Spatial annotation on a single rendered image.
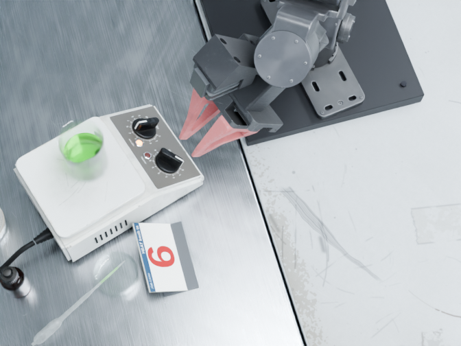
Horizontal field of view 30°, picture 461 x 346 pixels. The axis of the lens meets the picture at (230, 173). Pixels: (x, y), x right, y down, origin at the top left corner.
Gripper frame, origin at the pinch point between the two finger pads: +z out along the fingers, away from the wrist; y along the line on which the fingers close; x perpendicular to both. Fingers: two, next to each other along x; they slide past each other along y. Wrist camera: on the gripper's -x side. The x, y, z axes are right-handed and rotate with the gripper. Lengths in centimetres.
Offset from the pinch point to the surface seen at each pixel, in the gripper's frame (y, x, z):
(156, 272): 8.1, 1.3, 14.9
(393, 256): 21.9, 20.7, -3.6
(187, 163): -2.0, 8.0, 6.3
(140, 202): 0.5, 0.4, 10.6
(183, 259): 7.7, 6.0, 13.5
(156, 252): 5.7, 2.5, 14.1
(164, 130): -7.5, 8.1, 6.3
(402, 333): 30.3, 17.4, 0.4
